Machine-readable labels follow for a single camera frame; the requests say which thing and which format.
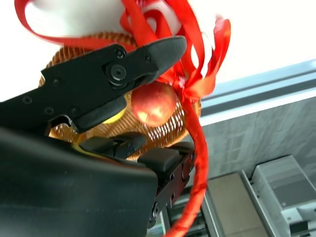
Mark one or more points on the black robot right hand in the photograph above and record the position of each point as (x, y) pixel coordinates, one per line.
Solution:
(74, 185)

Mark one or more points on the red apple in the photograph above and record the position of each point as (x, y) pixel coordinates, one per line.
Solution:
(155, 103)

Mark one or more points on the red printed ribbon bow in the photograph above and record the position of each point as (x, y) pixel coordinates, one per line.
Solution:
(205, 84)

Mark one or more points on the green pear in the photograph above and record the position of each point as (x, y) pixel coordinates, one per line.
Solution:
(116, 118)

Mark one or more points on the brown board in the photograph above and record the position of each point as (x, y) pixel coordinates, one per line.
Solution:
(229, 202)

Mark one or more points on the grey metal cabinet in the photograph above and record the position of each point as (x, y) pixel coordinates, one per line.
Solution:
(284, 182)

